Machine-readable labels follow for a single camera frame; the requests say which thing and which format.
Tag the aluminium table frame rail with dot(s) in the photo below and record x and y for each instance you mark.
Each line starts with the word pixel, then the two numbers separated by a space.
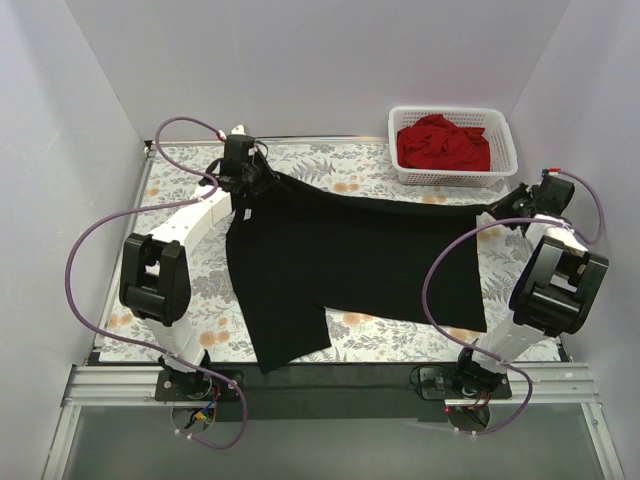
pixel 335 418

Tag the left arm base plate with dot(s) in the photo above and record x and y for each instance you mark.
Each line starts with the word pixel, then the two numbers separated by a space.
pixel 225 385

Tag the red t-shirt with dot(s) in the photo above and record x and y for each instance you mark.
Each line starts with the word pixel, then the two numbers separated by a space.
pixel 435 143

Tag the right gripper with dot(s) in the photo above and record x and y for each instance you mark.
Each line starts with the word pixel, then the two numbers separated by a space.
pixel 520 201

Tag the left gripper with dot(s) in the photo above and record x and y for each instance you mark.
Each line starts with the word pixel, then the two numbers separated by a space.
pixel 261 176

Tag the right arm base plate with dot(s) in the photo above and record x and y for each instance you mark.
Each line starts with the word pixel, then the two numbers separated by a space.
pixel 448 381

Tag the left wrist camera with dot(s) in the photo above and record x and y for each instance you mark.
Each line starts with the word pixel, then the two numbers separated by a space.
pixel 240 131

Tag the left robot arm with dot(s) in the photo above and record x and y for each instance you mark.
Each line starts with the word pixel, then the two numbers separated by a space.
pixel 155 282

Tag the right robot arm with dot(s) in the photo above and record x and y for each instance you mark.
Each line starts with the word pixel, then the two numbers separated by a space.
pixel 554 293

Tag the white plastic basket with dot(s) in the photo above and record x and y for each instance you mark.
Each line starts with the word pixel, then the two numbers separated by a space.
pixel 503 157

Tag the black t-shirt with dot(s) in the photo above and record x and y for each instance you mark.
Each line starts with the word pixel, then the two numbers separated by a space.
pixel 295 251

